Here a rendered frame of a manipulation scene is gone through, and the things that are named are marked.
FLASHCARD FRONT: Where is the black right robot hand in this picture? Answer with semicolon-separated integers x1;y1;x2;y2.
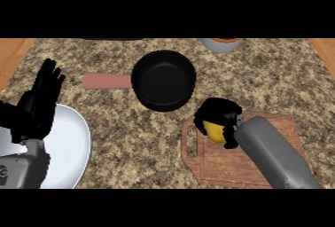
191;97;244;150

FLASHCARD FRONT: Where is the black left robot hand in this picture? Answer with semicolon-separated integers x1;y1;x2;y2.
0;58;66;145

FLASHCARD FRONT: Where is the yellow lemon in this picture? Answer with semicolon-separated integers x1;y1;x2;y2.
202;120;227;145

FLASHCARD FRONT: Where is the brown wooden cutting board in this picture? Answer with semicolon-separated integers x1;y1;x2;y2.
179;112;306;190

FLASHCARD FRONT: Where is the white plate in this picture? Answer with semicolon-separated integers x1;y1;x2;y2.
0;103;92;190

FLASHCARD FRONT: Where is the grey cup with orange top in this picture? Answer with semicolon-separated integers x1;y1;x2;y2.
200;37;243;54

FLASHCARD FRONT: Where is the black pan with pink handle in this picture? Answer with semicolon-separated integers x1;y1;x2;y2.
81;50;197;113

